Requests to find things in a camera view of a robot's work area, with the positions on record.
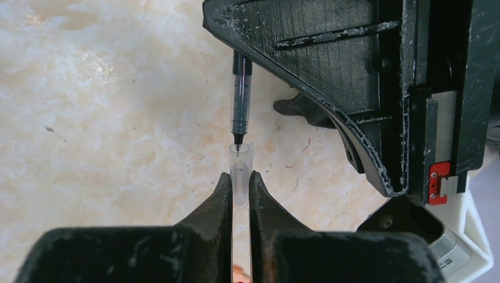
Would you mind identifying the black floral plush blanket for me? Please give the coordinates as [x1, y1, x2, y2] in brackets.
[273, 93, 335, 129]

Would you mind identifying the clear pen cap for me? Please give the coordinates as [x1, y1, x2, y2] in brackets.
[229, 142, 254, 209]

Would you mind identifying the black gel pen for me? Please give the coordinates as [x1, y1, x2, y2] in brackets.
[231, 50, 253, 153]

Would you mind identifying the orange pen red cap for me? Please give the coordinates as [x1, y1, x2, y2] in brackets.
[232, 265, 252, 283]

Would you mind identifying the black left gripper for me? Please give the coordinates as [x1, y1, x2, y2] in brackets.
[407, 1, 499, 206]

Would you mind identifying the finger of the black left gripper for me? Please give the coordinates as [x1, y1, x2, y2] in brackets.
[202, 1, 415, 198]

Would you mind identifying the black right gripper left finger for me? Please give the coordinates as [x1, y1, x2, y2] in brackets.
[15, 173, 233, 282]

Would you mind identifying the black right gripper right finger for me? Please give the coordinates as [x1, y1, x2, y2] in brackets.
[249, 171, 445, 282]

